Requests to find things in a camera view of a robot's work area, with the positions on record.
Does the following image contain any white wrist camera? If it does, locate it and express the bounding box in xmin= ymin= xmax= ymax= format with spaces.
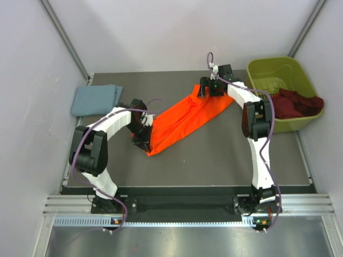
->
xmin=141 ymin=114 xmax=154 ymax=126
xmin=209 ymin=63 xmax=219 ymax=80

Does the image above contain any slotted grey cable duct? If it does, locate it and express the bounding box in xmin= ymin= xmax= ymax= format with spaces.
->
xmin=54 ymin=216 xmax=271 ymax=227

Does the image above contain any left aluminium corner post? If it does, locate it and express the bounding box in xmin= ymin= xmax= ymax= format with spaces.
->
xmin=38 ymin=0 xmax=91 ymax=81

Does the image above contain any orange t shirt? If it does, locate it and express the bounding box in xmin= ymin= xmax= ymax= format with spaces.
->
xmin=147 ymin=84 xmax=234 ymax=156

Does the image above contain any aluminium corner post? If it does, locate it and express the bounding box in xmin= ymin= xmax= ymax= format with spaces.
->
xmin=38 ymin=0 xmax=91 ymax=81
xmin=287 ymin=0 xmax=328 ymax=58

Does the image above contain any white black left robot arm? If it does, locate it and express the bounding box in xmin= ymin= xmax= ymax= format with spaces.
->
xmin=69 ymin=99 xmax=154 ymax=214

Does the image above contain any green plastic basket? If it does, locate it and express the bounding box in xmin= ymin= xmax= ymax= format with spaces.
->
xmin=247 ymin=56 xmax=324 ymax=133

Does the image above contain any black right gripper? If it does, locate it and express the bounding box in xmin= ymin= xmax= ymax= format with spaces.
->
xmin=197 ymin=77 xmax=223 ymax=98

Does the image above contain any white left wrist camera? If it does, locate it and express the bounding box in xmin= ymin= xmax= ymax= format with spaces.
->
xmin=141 ymin=114 xmax=154 ymax=126

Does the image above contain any aluminium front frame rail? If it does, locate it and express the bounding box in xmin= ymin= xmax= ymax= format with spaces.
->
xmin=43 ymin=194 xmax=334 ymax=216

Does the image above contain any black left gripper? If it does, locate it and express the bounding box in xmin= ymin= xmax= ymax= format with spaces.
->
xmin=126 ymin=120 xmax=153 ymax=153

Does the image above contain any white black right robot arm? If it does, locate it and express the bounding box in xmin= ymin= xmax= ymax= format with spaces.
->
xmin=198 ymin=63 xmax=277 ymax=212

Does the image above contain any right aluminium corner post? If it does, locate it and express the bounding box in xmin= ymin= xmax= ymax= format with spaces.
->
xmin=287 ymin=0 xmax=328 ymax=58

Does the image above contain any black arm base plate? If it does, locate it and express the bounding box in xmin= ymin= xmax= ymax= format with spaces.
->
xmin=90 ymin=194 xmax=285 ymax=215

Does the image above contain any folded grey-blue t shirt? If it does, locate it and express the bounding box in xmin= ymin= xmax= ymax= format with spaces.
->
xmin=71 ymin=84 xmax=123 ymax=117

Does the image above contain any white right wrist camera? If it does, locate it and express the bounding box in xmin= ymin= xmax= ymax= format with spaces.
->
xmin=209 ymin=63 xmax=219 ymax=80

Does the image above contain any dark red t shirt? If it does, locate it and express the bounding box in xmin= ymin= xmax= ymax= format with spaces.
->
xmin=272 ymin=88 xmax=324 ymax=119

